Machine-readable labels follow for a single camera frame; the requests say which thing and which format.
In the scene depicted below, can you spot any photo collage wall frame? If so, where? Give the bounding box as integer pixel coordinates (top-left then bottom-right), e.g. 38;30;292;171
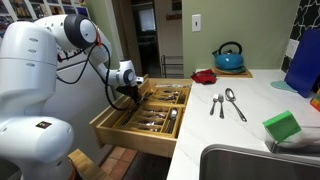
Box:
0;0;91;31

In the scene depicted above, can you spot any silver fork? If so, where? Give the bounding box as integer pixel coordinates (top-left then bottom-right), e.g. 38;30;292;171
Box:
209;94;219;117

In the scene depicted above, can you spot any pale teal silicone mat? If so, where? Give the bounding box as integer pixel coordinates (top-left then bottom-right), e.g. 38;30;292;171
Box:
270;79;299;94

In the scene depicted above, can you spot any stainless steel sink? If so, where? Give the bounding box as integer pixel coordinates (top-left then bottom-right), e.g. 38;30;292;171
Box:
199;143;320;180

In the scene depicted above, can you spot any green sponge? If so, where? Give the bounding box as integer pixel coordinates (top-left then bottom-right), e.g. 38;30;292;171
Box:
262;110;303;144

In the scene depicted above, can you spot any black metal shoe rack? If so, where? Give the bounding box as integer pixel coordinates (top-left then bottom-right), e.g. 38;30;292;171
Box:
160;54;185;79

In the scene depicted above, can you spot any teal kettle black handle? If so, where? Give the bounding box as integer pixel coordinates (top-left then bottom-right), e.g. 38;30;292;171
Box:
211;40;245;72

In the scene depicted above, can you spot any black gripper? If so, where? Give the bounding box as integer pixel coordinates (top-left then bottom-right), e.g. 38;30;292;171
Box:
115;84;154;106

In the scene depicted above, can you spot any clear sponge holder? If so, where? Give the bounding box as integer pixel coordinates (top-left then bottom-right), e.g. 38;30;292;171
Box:
264;125;320;156

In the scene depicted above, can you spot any wooden trivet board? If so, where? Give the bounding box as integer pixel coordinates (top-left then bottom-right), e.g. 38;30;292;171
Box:
210;66;254;79

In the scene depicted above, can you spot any white light switch plate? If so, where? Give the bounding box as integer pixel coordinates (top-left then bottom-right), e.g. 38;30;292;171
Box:
191;13;202;33

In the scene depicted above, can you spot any wooden kitchen drawer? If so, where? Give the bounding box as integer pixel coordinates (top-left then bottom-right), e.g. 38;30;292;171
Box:
89;77;194;158

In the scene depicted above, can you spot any long silver spoon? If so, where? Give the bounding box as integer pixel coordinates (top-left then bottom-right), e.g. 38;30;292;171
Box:
224;87;248;123

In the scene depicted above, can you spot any wooden robot stand board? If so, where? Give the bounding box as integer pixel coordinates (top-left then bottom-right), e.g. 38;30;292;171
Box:
68;148;112;180

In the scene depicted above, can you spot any black handled kitchen knife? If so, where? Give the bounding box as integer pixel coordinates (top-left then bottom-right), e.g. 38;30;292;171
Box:
119;94;149;128

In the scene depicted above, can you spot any white wall outlet plate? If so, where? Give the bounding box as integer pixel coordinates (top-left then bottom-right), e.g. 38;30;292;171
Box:
285;38;300;60

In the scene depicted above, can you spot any colourful mosaic tile board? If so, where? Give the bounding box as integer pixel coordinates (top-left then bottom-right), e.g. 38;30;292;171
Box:
309;88;320;113

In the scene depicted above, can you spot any wooden cutlery organizer tray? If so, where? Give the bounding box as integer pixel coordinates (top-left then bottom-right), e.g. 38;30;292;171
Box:
146;85;192;108
118;102;185;138

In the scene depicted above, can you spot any red cloth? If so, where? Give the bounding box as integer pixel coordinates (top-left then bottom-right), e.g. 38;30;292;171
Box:
190;68;218;86

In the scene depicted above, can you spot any large silver serving spoon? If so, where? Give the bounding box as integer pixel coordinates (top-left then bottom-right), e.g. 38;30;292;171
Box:
165;108;179;135

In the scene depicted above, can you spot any wooden coat hook rail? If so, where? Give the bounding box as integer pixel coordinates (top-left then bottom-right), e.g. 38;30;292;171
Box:
165;13;183;21

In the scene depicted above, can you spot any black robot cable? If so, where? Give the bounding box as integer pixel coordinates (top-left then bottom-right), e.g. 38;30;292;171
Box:
55;42;133;112

